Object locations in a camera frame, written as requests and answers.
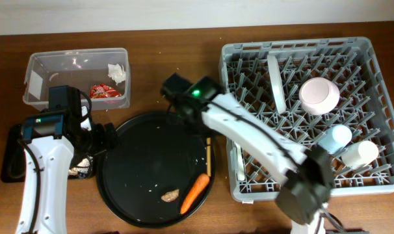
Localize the wooden chopstick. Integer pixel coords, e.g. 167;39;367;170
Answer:
206;138;211;177

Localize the red snack wrapper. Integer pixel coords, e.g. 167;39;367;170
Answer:
90;84;122;99

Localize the white plastic fork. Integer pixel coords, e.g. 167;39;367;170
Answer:
235;142;245;181

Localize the orange carrot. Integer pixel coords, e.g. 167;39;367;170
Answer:
180;174;210;215

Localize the white tissue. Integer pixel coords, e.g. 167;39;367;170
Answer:
108;64;126;85

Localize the walnut shell piece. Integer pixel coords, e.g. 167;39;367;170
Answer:
161;189;179;203

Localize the grey plate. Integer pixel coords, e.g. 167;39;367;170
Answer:
267;55;286;114

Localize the pink saucer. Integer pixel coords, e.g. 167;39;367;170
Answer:
298;77;340;115

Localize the blue bowl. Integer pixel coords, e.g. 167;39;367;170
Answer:
317;125;352;155

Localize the cream cup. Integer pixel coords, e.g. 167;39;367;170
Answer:
341;140;379;170

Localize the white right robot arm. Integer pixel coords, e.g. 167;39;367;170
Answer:
174;77;334;233

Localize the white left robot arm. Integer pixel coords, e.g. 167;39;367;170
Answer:
16;110;119;233

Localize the clear plastic waste bin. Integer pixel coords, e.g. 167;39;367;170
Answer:
23;48;131;111

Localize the grey dishwasher rack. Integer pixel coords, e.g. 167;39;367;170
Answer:
219;37;394;196

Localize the pile of white rice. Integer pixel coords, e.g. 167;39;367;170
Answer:
68;156;93;179

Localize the round black serving tray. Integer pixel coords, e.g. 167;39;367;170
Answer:
96;111;212;229

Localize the black rectangular tray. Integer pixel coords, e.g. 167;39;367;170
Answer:
0;124;95;183

